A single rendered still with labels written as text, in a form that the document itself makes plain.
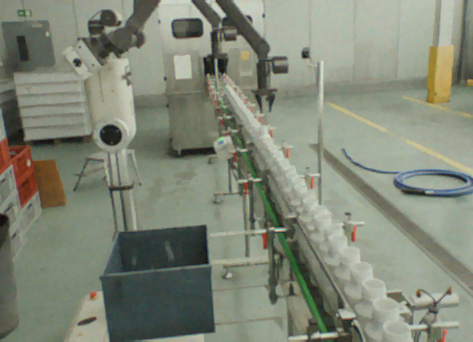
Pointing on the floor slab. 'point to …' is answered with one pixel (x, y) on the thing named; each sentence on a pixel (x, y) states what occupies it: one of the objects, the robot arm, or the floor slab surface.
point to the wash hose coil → (428, 174)
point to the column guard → (439, 74)
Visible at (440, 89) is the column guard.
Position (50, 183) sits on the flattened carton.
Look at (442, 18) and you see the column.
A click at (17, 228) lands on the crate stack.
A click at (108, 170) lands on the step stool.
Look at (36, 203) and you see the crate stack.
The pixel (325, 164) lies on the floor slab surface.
